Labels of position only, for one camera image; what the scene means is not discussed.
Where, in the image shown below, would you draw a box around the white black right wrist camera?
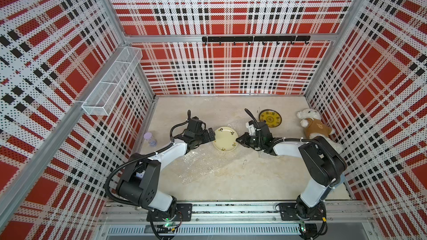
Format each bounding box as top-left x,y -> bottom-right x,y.
245,121 -> 256,136

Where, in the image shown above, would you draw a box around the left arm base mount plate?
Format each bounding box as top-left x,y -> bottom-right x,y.
146,203 -> 193,222

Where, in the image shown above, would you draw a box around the grey blue zip pouch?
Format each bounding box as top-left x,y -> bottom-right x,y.
328,174 -> 349,200

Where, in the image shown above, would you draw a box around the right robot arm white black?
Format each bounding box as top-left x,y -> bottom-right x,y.
236,109 -> 347,221

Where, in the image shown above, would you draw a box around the white teddy bear brown shirt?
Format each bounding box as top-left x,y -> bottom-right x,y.
296,108 -> 344,154

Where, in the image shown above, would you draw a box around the black wall hook rail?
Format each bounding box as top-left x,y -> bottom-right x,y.
201,35 -> 311,43

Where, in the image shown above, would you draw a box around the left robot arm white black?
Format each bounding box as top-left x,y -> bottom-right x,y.
103,128 -> 215,218

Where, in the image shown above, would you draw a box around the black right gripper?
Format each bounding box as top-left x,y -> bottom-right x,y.
235,133 -> 262,150

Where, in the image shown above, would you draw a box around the cream dinner plate black characters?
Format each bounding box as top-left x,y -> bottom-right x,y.
213,127 -> 239,152

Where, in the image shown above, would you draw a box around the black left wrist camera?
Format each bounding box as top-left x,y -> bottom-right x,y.
187,116 -> 206,134

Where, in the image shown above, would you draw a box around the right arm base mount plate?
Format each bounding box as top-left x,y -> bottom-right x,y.
276,202 -> 326,221

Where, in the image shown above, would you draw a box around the yellow patterned dinner plate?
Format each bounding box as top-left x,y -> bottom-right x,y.
259,109 -> 282,128

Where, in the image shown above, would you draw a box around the white wire mesh shelf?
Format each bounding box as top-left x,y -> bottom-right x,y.
82,47 -> 142,116

